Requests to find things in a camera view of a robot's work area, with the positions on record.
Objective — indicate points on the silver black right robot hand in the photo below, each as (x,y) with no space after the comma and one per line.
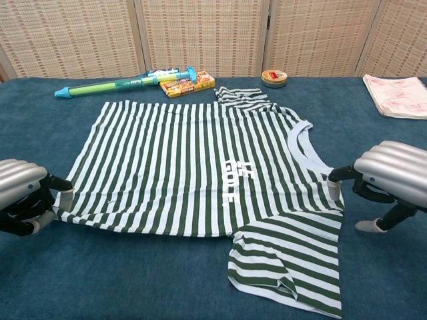
(393,166)

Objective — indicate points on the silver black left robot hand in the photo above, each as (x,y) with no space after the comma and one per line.
(20,183)

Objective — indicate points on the green white striped shirt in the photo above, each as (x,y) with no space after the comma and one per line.
(166,166)

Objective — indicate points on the spiral sketch notebook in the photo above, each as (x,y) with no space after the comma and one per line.
(397,96)

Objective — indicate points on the blue green toy water pump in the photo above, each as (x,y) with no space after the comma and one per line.
(96,89)

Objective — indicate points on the blue table cover cloth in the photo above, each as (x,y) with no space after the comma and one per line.
(100,283)

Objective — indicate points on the woven folding screen panel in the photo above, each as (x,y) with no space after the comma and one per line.
(207,33)
(66,33)
(407,33)
(320,33)

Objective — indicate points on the round tin with red label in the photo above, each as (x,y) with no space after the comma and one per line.
(274,78)

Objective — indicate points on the yellow snack box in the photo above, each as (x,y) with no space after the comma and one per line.
(190,87)

